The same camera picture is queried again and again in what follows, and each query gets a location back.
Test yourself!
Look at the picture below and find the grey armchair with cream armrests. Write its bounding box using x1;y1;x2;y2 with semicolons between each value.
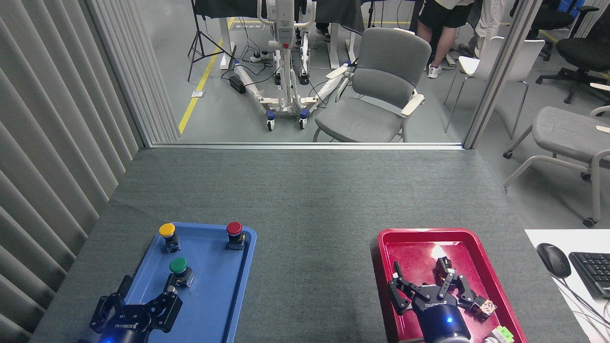
312;27;432;142

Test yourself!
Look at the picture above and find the red push button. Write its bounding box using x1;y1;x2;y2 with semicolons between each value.
226;222;246;251

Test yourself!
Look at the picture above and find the silver rail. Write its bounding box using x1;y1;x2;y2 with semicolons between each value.
145;142;465;151

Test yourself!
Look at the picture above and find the green push button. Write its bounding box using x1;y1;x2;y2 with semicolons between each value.
164;257;194;288

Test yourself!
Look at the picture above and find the mouse cable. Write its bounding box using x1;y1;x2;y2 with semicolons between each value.
553;276;610;330

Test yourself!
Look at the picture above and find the black office chair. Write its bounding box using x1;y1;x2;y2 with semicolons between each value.
536;6;610;104
510;0;576;61

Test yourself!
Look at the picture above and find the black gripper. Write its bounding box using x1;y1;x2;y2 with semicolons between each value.
387;262;477;343
90;275;183;343

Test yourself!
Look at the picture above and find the yellow push button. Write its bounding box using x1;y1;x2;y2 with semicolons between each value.
158;222;181;253

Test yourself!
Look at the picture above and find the black keyboard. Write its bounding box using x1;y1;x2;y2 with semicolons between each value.
569;252;610;300

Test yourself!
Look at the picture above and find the white stand on wheels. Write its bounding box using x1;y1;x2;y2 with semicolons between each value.
233;0;352;131

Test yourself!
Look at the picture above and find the white desk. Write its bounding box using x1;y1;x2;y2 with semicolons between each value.
524;229;610;343

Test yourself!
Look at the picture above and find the black computer mouse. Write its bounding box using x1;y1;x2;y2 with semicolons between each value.
537;243;571;278

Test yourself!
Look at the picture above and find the red plastic tray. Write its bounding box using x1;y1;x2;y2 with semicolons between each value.
377;228;529;343

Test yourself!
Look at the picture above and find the green and white switch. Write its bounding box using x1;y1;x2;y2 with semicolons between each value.
485;325;514;343

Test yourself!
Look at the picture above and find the grey armchair with grey frame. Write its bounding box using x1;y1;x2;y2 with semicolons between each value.
503;82;610;228

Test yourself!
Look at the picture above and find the black tripod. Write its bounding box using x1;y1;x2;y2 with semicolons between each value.
187;0;235;82

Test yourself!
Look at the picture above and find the blue plastic tray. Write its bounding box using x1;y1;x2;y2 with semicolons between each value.
105;222;257;343

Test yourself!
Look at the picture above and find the silver post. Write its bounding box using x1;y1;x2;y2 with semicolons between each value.
463;0;544;150

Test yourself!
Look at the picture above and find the black and orange switch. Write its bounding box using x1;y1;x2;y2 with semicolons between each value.
469;295;497;321

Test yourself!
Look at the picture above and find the white plastic chair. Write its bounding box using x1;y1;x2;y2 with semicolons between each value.
443;36;545;140

